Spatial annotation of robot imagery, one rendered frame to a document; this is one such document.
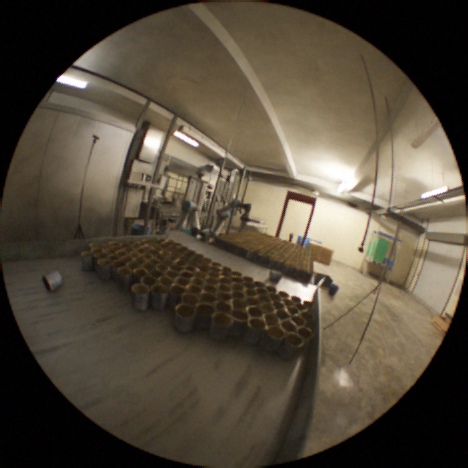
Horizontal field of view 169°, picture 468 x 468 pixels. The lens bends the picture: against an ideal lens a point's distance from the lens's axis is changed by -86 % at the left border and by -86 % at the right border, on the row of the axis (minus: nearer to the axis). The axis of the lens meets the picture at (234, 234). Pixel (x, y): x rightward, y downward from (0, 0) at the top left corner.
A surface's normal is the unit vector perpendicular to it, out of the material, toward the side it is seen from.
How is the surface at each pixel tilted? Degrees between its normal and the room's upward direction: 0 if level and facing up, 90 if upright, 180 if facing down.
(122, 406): 0
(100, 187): 90
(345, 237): 90
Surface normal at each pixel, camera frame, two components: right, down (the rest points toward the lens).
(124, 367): 0.25, -0.95
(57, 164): 0.85, 0.30
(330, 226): -0.46, 0.04
